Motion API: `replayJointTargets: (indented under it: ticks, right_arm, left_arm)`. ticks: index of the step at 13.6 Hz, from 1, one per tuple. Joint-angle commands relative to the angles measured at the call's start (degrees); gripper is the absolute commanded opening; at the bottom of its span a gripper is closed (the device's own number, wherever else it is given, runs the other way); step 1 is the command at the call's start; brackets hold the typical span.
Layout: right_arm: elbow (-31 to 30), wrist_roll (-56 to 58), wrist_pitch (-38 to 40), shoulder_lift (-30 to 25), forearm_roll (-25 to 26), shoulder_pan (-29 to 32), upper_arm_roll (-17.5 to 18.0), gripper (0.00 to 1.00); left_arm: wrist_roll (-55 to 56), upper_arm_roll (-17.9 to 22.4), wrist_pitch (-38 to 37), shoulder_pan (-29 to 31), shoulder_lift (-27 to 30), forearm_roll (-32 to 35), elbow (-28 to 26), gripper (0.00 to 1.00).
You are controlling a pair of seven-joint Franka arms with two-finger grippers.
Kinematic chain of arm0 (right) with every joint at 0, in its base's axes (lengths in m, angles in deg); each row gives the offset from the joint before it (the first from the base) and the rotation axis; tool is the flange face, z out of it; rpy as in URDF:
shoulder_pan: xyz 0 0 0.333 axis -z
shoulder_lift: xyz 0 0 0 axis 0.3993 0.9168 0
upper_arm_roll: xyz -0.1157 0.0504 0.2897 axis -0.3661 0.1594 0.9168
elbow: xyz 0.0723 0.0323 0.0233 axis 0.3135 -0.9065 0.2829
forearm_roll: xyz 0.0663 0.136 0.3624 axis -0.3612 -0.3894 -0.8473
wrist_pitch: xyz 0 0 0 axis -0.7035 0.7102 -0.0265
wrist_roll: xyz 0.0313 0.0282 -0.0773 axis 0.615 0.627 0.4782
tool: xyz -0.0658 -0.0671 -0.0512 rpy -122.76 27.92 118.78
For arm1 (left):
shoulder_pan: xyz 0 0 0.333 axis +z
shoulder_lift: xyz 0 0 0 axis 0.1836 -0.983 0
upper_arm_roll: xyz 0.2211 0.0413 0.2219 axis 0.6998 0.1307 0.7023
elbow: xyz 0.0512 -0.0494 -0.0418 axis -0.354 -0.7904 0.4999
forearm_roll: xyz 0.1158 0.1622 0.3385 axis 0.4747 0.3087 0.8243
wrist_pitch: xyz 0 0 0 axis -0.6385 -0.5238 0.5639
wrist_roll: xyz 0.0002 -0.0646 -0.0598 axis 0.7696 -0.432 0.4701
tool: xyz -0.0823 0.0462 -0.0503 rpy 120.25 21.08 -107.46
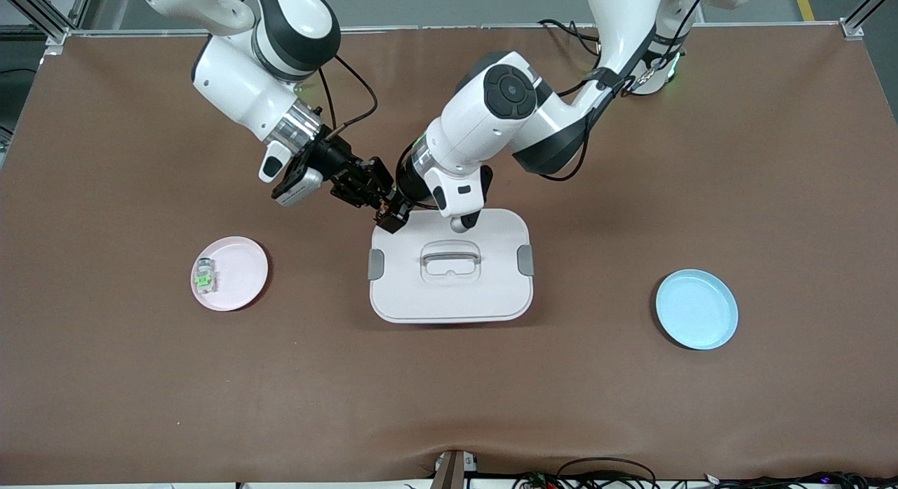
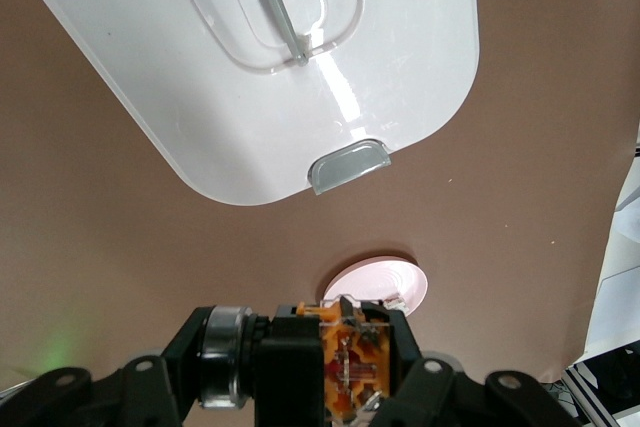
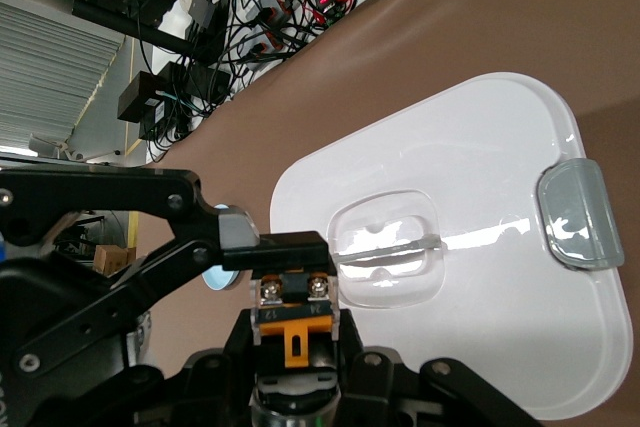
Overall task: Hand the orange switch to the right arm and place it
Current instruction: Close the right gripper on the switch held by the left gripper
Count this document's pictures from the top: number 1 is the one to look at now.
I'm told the black looped cable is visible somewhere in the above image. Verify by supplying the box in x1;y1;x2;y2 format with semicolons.
556;457;657;489

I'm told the light blue round plate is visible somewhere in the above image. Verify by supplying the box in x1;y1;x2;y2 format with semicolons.
655;269;739;351

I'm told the brown table mat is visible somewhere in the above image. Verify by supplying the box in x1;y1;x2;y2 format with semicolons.
0;26;898;484

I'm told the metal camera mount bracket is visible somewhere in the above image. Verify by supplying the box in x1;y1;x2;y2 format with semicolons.
429;449;479;489

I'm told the pink round plate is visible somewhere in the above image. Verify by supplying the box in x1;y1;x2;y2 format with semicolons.
190;236;269;312

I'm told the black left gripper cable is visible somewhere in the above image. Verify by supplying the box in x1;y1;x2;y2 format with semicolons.
540;0;704;182

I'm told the black left arm base cable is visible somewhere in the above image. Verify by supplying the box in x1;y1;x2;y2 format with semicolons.
537;18;605;56

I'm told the aluminium frame post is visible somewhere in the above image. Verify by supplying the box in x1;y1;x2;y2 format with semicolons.
0;0;96;45
840;0;898;39

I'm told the grey box lid handle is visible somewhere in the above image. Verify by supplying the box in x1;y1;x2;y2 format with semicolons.
420;249;482;267

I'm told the storage box with white lid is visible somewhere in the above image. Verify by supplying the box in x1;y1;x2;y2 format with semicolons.
368;208;535;325

